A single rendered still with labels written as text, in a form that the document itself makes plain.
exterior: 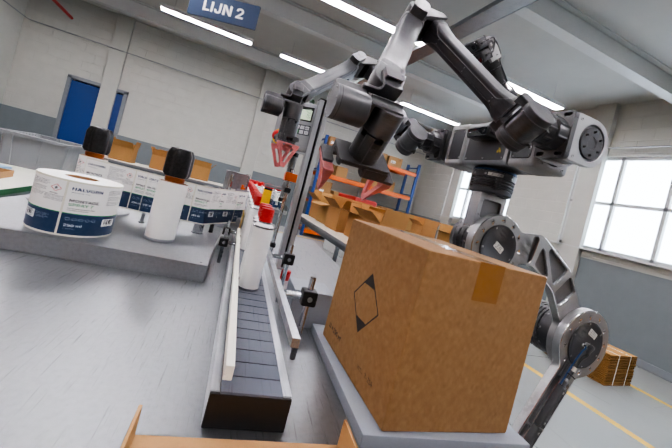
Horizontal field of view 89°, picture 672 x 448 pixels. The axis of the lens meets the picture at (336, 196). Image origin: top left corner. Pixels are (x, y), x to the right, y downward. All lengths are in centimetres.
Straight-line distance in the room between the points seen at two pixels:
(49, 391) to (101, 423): 9
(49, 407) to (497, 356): 62
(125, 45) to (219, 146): 281
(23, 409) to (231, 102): 853
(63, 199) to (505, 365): 105
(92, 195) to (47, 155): 194
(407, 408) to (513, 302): 23
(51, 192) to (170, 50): 818
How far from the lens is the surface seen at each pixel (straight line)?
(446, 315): 56
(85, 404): 59
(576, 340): 150
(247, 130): 886
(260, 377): 57
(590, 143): 108
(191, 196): 140
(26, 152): 307
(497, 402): 70
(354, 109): 55
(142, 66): 916
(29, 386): 63
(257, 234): 86
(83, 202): 111
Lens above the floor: 116
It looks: level
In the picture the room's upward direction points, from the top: 15 degrees clockwise
